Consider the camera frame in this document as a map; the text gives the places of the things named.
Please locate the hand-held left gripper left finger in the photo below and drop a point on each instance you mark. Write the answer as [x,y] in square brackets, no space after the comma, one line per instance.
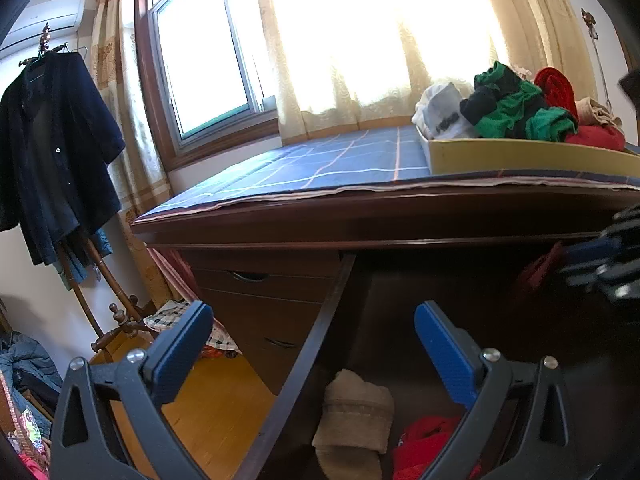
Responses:
[181,347]

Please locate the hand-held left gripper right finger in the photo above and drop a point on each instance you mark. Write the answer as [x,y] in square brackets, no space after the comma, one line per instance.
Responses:
[445,355]

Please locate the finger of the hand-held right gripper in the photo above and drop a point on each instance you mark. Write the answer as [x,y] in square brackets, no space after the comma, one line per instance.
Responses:
[617,282]
[592,252]

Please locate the dark red underwear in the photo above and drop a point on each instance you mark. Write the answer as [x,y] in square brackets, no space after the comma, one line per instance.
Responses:
[540,267]

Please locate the bright red underwear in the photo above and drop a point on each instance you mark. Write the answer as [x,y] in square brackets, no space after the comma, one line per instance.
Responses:
[430,445]

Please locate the tan underwear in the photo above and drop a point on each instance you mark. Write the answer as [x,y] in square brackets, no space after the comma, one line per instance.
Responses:
[355,420]

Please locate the yellow tray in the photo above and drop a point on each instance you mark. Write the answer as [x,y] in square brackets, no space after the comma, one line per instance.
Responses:
[525,160]

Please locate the dark wooden drawer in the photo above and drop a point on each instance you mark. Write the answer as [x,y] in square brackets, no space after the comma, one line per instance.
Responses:
[320,330]

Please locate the beige underwear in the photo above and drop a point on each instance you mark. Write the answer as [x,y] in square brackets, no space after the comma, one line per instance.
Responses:
[597,115]

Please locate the green black underwear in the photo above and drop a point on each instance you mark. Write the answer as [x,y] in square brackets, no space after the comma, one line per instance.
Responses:
[505,105]

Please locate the white grey underwear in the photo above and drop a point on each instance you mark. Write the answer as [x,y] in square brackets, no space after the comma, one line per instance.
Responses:
[442,110]

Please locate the small wooden drawer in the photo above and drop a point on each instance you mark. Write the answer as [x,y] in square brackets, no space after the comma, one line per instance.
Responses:
[290,285]
[280,360]

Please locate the plaid cloth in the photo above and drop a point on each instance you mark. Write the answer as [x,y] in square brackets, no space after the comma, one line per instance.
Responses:
[167,317]

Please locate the pink striped cloth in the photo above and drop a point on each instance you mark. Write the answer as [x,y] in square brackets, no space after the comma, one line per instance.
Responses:
[172,275]

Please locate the wooden coat rack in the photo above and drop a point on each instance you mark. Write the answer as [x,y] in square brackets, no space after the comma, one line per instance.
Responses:
[100,285]

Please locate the teal garment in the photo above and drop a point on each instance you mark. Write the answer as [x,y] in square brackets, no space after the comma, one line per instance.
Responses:
[102,245]

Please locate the blue padded jacket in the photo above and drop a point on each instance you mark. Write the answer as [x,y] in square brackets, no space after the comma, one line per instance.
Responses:
[27,360]

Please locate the dark wooden desk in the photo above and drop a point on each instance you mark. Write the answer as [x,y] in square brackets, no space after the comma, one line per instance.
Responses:
[350,215]

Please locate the colourful patterned cloth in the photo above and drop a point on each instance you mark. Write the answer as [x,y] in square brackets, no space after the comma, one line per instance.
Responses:
[27,430]

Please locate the wooden wardrobe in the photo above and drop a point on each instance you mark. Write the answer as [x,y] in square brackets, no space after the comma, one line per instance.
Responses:
[631,52]

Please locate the blue checked cloth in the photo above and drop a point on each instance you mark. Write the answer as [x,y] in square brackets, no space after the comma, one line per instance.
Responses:
[300,165]

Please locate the dark jacket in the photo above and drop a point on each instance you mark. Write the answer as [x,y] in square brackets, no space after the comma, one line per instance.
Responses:
[55,160]

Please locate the metal curtain hook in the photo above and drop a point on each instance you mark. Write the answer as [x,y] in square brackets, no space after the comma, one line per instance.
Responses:
[592,25]

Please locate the window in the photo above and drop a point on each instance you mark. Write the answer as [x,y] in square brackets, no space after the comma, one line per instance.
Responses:
[200,60]

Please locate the cream lace curtain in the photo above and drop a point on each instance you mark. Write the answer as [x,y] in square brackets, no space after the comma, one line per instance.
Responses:
[380,50]

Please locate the yellow patterned side curtain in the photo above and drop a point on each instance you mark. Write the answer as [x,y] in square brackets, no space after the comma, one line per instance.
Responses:
[112,60]

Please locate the white air conditioner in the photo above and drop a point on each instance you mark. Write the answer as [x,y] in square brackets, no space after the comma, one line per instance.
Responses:
[45,20]

